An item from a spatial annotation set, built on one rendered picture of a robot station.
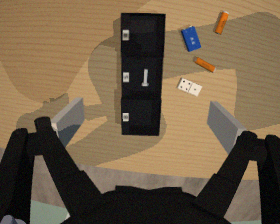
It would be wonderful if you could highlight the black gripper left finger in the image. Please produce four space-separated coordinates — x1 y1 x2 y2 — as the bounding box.
0 97 128 224

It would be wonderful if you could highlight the white domino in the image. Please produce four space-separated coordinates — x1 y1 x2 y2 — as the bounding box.
177 78 202 96

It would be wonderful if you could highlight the black rack of bins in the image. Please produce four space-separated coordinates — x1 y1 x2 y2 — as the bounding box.
121 13 166 136

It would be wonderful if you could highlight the grey metal bolt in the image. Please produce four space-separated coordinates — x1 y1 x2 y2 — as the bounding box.
142 69 149 86

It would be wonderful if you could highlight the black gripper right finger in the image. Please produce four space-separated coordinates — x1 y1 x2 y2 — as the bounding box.
174 101 280 224

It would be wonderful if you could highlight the orange battery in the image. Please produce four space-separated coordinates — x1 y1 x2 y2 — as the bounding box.
194 57 216 73
215 11 229 35

